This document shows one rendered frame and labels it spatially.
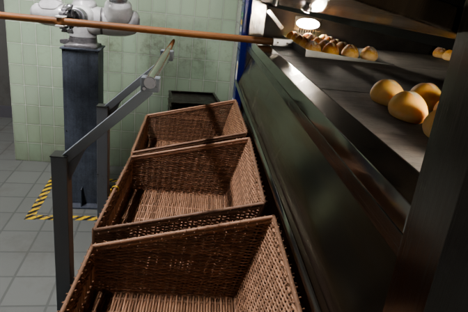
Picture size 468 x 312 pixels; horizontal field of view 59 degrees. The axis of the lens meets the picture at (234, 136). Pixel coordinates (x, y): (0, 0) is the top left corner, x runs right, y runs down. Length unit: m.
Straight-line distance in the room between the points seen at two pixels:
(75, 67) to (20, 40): 0.85
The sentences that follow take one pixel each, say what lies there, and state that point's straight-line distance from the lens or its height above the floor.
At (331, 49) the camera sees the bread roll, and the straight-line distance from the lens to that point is 1.72.
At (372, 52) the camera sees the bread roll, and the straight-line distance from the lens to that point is 1.77.
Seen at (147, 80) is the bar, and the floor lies 1.17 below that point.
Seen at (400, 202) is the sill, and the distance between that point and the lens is 0.53.
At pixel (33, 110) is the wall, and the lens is 3.46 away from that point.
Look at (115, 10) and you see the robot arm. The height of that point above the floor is 1.23.
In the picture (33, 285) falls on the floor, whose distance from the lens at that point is 2.28.
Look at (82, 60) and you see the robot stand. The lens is 2.59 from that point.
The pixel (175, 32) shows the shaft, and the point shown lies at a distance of 1.89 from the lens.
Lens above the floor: 1.38
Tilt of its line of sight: 19 degrees down
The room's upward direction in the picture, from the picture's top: 6 degrees clockwise
